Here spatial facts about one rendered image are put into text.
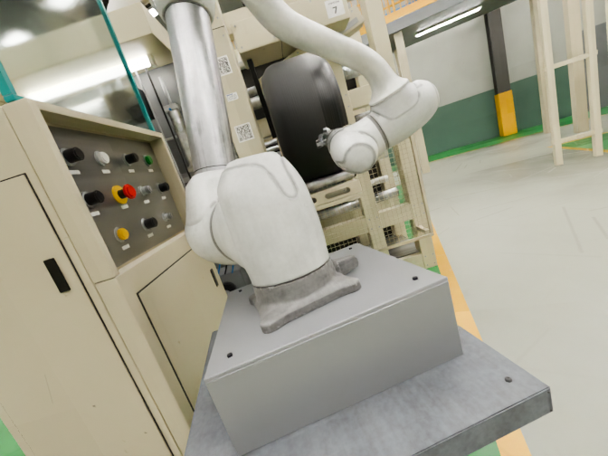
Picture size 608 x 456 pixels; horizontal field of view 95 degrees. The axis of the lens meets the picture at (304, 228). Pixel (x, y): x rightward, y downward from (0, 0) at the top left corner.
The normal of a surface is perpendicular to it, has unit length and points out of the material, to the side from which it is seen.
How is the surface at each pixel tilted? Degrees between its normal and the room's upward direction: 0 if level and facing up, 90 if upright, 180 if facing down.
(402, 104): 94
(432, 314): 90
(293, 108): 82
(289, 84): 64
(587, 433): 0
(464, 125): 90
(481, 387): 0
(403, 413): 0
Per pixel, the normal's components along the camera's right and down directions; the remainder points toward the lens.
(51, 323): 0.04, 0.22
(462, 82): -0.29, 0.30
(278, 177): 0.44, -0.40
